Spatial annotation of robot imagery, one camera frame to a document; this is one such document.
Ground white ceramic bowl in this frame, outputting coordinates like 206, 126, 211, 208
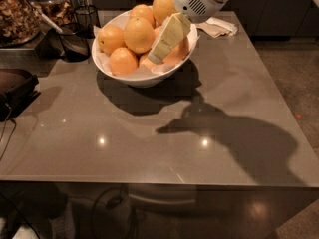
91, 7, 199, 89

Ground small front centre orange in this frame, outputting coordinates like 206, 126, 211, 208
139, 53, 156, 70

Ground dark glass cup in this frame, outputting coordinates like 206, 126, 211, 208
59, 22, 91, 62

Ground dark brown tray device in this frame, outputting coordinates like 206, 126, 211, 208
0, 69, 40, 121

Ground white paper bowl liner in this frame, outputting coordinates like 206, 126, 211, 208
92, 14, 201, 81

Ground crumpled paper napkin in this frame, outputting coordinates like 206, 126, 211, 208
196, 17, 239, 38

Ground black cable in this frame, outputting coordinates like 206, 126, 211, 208
0, 103, 17, 160

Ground front left orange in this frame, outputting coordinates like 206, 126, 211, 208
109, 47, 139, 76

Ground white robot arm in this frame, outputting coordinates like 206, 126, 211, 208
149, 0, 319, 64

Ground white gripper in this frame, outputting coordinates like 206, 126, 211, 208
148, 0, 224, 64

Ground metal counter stand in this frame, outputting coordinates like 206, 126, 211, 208
0, 30, 63, 76

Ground back left orange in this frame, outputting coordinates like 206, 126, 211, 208
130, 4, 156, 27

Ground black wire mesh cup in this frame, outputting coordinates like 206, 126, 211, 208
75, 5, 100, 39

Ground large glass snack jar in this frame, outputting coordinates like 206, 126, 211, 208
0, 0, 40, 48

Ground large orange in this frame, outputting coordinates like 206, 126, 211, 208
124, 17, 155, 54

